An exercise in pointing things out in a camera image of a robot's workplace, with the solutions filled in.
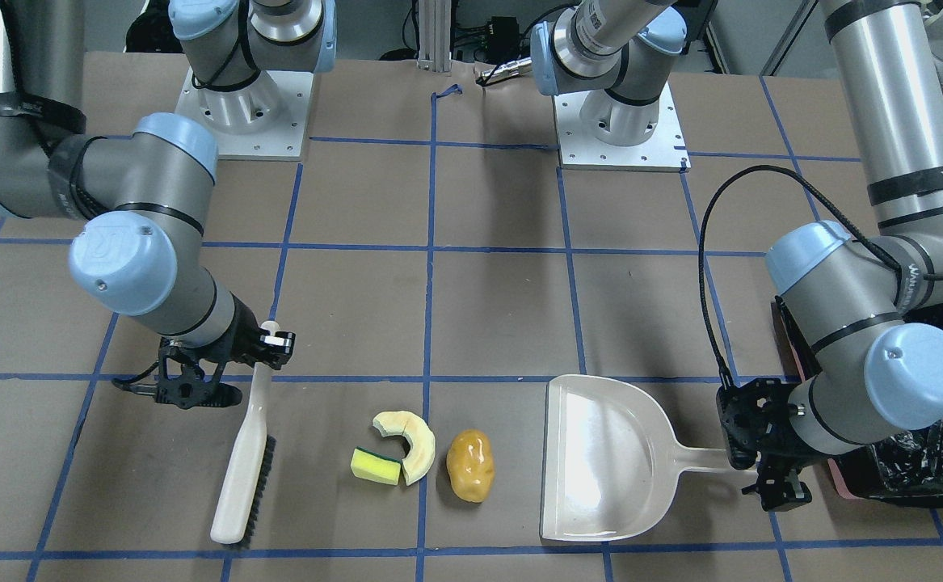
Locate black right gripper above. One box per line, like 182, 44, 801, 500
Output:
156, 298, 295, 409

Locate brown potato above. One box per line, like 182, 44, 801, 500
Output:
446, 428, 495, 504

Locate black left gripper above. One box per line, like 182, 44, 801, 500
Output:
716, 380, 812, 511

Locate pale curved melon slice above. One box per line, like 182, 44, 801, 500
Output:
372, 411, 436, 486

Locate cream hand brush black bristles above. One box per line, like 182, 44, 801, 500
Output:
209, 362, 276, 549

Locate aluminium frame post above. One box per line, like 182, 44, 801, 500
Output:
416, 0, 453, 76

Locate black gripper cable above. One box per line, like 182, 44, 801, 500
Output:
697, 165, 900, 389

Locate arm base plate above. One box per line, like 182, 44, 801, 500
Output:
553, 84, 692, 172
175, 70, 316, 161

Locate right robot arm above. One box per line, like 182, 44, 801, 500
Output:
0, 1, 337, 409

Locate yellow green sponge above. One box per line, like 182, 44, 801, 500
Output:
350, 447, 402, 486

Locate cream plastic dustpan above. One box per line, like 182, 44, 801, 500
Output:
539, 373, 736, 542

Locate bin with black liner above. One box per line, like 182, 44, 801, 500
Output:
772, 295, 943, 508

